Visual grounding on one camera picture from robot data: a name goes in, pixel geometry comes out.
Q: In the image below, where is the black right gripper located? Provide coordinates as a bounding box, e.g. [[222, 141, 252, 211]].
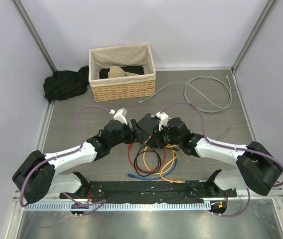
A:
[[147, 124, 181, 149]]

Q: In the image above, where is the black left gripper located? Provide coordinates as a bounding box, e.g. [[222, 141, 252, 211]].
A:
[[110, 119, 147, 148]]

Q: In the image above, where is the black network switch box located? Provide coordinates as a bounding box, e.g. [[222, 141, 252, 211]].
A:
[[137, 113, 159, 138]]

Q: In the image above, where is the black ethernet cable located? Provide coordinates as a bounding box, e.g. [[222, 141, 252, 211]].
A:
[[134, 143, 161, 177]]

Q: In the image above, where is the red ethernet cable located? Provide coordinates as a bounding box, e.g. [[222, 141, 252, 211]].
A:
[[128, 143, 167, 174]]

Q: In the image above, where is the blue ethernet cable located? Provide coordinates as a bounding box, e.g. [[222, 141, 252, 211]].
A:
[[127, 146, 181, 180]]

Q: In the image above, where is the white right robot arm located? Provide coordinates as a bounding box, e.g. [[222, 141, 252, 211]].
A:
[[147, 118, 283, 197]]

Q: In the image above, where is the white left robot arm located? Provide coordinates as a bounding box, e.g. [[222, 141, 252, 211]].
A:
[[12, 119, 153, 207]]

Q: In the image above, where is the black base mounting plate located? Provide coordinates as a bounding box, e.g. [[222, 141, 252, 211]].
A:
[[70, 180, 237, 204]]

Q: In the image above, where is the black cloth in basket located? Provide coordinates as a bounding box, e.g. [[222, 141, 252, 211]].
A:
[[99, 66, 144, 79]]

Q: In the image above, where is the wicker basket with liner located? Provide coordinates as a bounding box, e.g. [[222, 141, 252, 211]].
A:
[[88, 44, 156, 102]]

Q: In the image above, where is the beige object in basket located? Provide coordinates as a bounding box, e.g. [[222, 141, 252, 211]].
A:
[[108, 66, 138, 78]]

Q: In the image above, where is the black cloth pile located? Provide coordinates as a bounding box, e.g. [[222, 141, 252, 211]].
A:
[[43, 66, 89, 102]]

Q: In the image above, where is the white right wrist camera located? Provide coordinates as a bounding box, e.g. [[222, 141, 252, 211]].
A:
[[155, 112, 169, 131]]

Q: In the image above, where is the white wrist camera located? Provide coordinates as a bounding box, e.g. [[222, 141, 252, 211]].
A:
[[109, 108, 128, 125], [155, 112, 169, 131]]

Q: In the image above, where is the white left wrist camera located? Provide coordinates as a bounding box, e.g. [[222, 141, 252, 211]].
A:
[[109, 108, 128, 125]]

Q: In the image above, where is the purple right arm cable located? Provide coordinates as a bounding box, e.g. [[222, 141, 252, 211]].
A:
[[163, 101, 283, 217]]

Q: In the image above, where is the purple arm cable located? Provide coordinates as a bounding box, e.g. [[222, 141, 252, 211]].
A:
[[163, 101, 283, 217], [19, 106, 115, 216]]

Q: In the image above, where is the long grey ethernet cable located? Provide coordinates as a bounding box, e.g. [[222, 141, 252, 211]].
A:
[[138, 74, 233, 113]]

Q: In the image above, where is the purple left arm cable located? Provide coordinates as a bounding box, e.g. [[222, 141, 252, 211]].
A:
[[19, 106, 115, 216]]

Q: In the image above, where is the aluminium front rail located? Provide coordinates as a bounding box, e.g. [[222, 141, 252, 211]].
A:
[[24, 181, 283, 215]]

